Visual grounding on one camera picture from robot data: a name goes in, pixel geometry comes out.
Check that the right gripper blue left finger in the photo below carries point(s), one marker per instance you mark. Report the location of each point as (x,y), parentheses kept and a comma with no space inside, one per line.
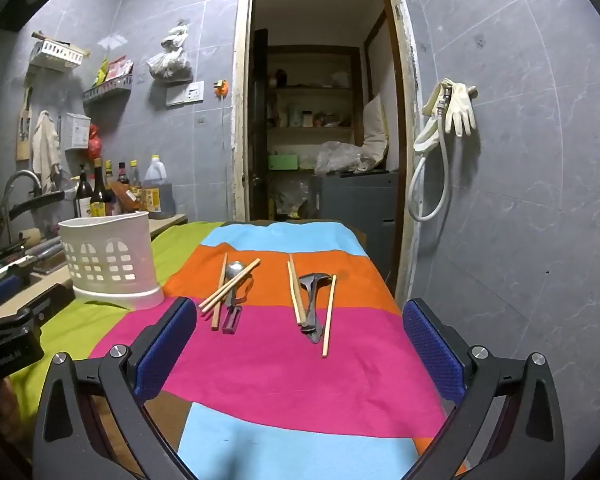
(156,349)

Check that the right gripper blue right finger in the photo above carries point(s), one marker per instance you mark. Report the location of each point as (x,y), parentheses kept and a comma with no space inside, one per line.
(441,349)

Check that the wooden chopstick crossing spoon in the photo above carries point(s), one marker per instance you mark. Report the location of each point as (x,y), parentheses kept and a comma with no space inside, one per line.
(221,292)

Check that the wooden chopstick pair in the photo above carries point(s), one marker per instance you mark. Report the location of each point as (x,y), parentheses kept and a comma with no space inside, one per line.
(293,295)
(297,284)

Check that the metal peeler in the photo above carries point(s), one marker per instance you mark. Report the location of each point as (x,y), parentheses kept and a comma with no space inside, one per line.
(232,320)

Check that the chrome faucet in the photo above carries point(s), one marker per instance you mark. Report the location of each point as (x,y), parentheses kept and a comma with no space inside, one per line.
(10,191)

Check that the white plastic utensil holder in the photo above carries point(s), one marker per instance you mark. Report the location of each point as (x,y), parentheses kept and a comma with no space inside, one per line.
(109,260)

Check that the striped colourful table cloth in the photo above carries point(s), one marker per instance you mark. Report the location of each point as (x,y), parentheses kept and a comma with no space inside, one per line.
(263,403)

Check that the dark wine bottle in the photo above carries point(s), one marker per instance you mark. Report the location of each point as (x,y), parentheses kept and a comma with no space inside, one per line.
(84,193)

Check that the large oil jug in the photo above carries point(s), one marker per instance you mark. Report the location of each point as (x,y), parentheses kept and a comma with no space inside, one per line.
(157,191)

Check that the dark sauce bottle yellow label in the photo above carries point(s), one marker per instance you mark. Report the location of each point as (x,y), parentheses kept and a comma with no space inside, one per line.
(98,201)

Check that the dark grey cabinet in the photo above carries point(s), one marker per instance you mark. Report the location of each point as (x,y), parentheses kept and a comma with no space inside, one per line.
(365,203)

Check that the hanging beige towel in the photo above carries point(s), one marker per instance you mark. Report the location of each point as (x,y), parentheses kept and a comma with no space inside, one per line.
(46,155)

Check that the red plastic bag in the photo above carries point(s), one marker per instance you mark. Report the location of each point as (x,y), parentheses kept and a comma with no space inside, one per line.
(94,144)

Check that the clear plastic bag on cabinet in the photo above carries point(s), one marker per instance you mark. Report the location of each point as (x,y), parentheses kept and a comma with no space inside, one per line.
(333,157)

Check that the green box on shelf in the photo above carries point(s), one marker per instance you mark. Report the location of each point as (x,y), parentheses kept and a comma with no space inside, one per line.
(283,162)

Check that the white rubber glove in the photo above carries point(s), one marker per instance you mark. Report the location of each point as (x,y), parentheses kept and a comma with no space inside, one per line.
(460,117)

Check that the black pan handle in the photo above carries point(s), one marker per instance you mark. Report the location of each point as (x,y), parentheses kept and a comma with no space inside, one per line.
(34,203)

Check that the wooden cutting board on wall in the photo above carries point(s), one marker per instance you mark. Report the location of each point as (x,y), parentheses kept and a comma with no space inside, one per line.
(23,143)

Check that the white wall box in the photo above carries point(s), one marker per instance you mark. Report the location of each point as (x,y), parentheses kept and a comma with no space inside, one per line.
(75,132)

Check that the grey wall shelf with packets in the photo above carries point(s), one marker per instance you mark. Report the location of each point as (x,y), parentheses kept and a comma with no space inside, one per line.
(112,78)

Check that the wall socket plate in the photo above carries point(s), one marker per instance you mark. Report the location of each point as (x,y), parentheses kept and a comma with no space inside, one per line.
(183,94)

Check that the orange wall hook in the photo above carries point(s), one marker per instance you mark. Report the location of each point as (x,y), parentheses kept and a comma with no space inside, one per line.
(221,88)

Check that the white wall basket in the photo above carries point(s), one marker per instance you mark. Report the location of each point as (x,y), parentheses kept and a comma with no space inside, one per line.
(55,54)

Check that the white plastic bag on wall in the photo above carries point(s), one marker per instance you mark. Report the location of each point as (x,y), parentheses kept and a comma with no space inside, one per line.
(172,63)

